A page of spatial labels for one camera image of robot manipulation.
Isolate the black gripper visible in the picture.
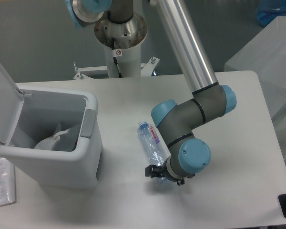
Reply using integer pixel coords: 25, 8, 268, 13
145, 165, 195, 186

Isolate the clear plastic water bottle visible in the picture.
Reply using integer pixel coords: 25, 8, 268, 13
137, 121, 170, 186

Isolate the clear green plastic wrapper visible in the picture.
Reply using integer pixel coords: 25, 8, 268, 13
34, 123, 81, 152

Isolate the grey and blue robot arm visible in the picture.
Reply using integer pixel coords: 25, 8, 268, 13
65, 0, 237, 185

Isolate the white trash can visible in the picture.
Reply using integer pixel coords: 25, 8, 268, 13
0, 87, 102, 189

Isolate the white trash can lid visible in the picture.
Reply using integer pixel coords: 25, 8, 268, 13
0, 63, 31, 145

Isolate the paper sheet in plastic sleeve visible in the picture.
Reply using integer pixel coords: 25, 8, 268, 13
0, 157, 16, 207

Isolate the blue water jug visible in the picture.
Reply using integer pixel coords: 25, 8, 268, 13
256, 0, 286, 27

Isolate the white pedestal base frame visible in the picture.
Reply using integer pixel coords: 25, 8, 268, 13
73, 56, 160, 80

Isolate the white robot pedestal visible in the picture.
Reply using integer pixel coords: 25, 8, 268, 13
104, 45, 141, 78

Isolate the black cable on pedestal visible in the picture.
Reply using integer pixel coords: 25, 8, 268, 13
111, 37, 123, 78

